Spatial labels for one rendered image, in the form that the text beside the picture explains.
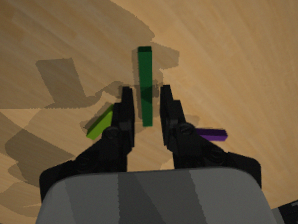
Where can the purple rod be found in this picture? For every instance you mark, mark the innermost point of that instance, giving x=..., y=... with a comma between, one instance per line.
x=212, y=134

